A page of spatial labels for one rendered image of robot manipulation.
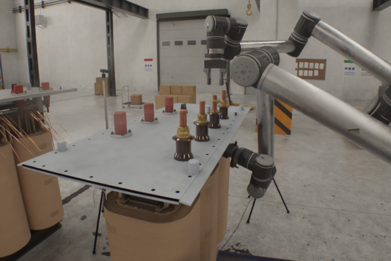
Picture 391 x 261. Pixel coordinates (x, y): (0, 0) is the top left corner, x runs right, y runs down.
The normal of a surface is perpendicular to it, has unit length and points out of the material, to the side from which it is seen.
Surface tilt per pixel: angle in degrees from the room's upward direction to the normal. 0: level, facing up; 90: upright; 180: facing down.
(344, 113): 69
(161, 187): 0
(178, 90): 90
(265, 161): 16
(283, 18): 90
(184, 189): 0
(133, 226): 90
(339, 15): 90
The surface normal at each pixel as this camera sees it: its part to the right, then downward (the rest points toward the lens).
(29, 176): 0.40, 0.18
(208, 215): 0.72, 0.14
